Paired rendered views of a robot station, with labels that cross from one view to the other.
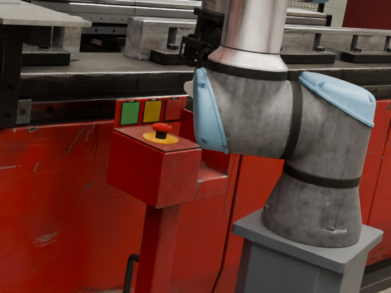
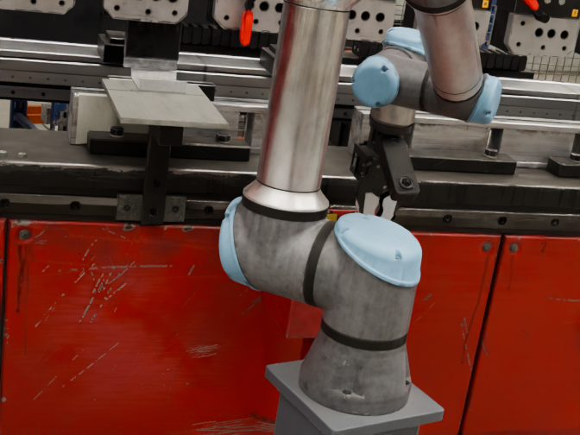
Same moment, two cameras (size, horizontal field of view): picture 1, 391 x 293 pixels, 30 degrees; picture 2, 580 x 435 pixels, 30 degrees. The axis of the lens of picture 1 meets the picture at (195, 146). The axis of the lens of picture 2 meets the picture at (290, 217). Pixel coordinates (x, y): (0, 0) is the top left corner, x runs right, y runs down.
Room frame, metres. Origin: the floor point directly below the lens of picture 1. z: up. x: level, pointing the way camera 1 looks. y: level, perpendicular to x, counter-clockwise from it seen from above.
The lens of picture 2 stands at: (-0.17, -0.69, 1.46)
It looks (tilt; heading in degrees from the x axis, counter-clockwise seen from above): 19 degrees down; 27
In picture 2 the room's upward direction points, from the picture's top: 8 degrees clockwise
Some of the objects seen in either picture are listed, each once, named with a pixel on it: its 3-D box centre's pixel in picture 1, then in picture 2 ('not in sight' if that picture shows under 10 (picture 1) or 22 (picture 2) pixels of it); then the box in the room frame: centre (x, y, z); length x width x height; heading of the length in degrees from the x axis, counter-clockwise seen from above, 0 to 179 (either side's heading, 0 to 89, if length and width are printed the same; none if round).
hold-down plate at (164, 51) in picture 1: (201, 56); (444, 160); (1.85, 0.02, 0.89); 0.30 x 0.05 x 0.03; 136
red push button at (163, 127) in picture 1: (161, 132); not in sight; (1.41, 0.07, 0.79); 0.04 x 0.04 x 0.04
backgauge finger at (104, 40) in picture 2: not in sight; (135, 54); (1.57, 0.60, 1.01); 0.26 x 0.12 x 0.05; 46
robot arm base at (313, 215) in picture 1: (316, 196); (359, 354); (1.05, -0.19, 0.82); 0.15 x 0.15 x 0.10
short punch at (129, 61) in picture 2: not in sight; (152, 43); (1.46, 0.48, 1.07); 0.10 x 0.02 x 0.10; 136
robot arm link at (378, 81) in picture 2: not in sight; (393, 79); (1.37, -0.04, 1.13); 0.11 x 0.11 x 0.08; 7
